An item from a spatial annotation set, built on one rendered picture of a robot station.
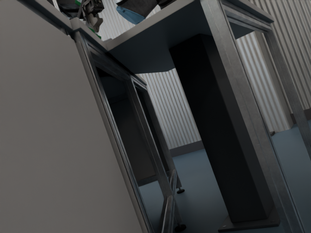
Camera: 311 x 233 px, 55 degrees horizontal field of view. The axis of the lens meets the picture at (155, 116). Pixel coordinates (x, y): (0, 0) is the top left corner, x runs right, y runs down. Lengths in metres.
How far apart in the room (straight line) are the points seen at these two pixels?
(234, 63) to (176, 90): 3.29
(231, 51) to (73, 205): 0.62
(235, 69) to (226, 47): 0.07
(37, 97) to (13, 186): 0.16
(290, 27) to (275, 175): 2.93
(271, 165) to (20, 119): 0.70
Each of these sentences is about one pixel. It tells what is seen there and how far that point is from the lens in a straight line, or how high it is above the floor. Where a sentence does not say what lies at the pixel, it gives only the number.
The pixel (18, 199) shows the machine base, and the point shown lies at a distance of 0.35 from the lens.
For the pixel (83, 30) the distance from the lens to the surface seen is 0.84.
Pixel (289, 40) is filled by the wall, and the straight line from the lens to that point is 3.72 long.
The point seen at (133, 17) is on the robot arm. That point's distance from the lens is 1.28.
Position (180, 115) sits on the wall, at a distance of 4.17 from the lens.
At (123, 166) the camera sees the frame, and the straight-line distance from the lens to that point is 0.77.
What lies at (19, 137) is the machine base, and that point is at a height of 0.57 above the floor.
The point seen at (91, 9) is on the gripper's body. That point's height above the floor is 1.17.
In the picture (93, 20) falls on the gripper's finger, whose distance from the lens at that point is 1.59.
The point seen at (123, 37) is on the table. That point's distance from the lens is 1.04.
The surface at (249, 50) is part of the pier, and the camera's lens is 3.50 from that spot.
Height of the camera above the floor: 0.54
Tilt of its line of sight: 1 degrees up
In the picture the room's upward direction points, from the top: 20 degrees counter-clockwise
